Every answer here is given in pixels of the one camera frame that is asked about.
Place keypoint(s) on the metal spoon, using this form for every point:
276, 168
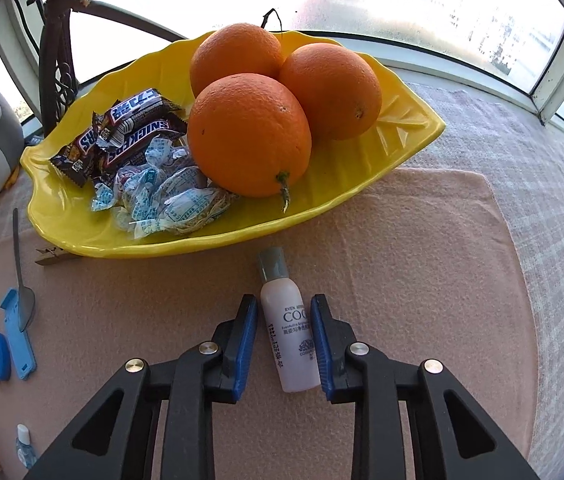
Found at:
26, 305

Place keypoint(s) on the yellow leaf-shaped bowl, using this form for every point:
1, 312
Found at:
362, 160

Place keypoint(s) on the small blue liquid bottle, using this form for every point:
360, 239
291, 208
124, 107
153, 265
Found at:
25, 450

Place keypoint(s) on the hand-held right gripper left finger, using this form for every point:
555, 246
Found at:
244, 350

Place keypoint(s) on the blue phone stand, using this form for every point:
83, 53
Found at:
18, 345

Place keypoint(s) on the orange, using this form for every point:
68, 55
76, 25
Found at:
247, 135
334, 90
234, 55

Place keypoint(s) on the white bottle grey cap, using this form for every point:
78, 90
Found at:
289, 330

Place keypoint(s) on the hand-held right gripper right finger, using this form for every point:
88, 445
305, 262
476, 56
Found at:
322, 350

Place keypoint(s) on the white window frame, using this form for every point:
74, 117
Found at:
562, 85

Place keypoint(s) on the brown chocolate bar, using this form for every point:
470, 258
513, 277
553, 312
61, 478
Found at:
79, 152
137, 107
142, 142

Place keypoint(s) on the wooden clothespin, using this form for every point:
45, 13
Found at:
57, 256

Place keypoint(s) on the white checkered blanket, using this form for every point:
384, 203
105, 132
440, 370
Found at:
537, 185

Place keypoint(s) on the pile of blue-white candies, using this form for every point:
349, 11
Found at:
177, 200

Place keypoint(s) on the black tripod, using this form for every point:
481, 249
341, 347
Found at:
54, 60

